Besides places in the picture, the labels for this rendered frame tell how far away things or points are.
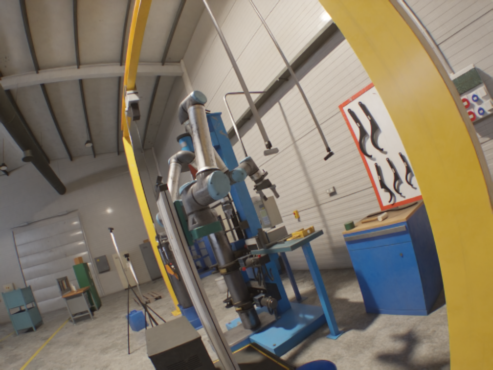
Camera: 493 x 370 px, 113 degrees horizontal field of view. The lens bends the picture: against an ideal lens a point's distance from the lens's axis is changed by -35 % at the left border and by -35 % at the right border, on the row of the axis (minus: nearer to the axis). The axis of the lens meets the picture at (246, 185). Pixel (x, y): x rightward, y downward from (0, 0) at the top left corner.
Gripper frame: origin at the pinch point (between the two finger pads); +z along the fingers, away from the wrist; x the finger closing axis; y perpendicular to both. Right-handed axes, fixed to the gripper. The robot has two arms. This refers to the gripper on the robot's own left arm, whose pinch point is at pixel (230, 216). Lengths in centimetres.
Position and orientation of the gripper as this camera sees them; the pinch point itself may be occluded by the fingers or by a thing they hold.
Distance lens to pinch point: 275.6
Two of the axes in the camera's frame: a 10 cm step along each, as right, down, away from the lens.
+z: 3.4, 9.3, -1.3
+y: -7.8, 3.6, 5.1
